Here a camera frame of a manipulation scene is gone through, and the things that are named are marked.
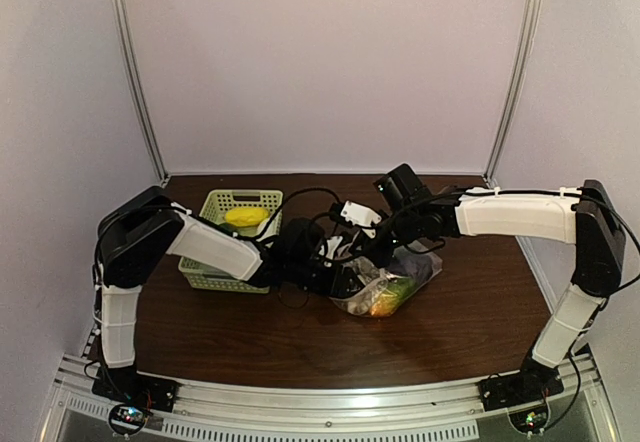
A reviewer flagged orange fake fruit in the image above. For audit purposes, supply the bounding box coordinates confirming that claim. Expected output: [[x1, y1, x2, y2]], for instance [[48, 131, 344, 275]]
[[369, 299, 398, 318]]

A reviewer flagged clear zip top bag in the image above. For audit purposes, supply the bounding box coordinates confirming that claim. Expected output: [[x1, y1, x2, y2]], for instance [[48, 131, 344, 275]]
[[330, 249, 433, 318]]

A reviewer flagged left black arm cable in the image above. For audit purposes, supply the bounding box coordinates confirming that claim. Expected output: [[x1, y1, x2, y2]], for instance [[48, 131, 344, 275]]
[[254, 187, 341, 313]]

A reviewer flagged yellow fake banana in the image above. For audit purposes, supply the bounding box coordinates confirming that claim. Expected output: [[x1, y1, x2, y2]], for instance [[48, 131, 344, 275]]
[[224, 206, 270, 228]]

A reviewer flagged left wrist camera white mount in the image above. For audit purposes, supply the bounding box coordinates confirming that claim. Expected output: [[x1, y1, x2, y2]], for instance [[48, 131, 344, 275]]
[[316, 235, 351, 267]]

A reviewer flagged aluminium front rail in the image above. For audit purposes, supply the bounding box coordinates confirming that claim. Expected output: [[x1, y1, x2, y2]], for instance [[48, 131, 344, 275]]
[[35, 354, 622, 441]]

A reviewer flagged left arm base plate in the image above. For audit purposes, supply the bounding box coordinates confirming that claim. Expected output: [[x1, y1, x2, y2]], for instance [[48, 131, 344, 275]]
[[91, 367, 178, 413]]

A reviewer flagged right aluminium frame post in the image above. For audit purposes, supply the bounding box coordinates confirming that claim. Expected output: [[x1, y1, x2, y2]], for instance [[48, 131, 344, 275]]
[[484, 0, 542, 185]]

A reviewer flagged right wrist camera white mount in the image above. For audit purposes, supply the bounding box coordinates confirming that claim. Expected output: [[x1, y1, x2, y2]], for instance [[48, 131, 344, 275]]
[[329, 201, 382, 228]]

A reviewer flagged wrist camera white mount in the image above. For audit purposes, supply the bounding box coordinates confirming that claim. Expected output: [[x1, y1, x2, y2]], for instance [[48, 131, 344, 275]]
[[316, 235, 351, 267], [329, 201, 382, 228]]

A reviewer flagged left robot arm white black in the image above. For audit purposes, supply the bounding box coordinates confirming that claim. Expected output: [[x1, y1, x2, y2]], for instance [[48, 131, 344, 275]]
[[92, 186, 356, 374]]

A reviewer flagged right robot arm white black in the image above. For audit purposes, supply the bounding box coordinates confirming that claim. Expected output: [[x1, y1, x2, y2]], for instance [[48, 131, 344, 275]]
[[362, 164, 629, 384]]

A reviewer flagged aluminium frame post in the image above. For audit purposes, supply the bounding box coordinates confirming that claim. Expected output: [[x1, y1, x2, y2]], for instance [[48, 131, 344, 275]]
[[111, 0, 170, 183], [484, 0, 542, 185]]

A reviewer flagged purple spotted fake eggplant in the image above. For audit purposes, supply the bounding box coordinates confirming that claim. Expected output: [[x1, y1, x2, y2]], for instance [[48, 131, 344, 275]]
[[400, 253, 442, 284]]

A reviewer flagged left aluminium frame post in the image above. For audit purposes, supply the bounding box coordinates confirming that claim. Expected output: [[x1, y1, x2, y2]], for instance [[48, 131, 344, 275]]
[[111, 0, 170, 183]]

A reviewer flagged green plastic basket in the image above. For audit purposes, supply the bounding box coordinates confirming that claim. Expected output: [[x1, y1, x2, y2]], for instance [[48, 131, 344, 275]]
[[169, 189, 283, 294]]

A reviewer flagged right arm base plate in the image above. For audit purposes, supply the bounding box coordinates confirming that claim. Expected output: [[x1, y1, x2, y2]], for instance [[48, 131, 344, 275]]
[[477, 368, 564, 412]]

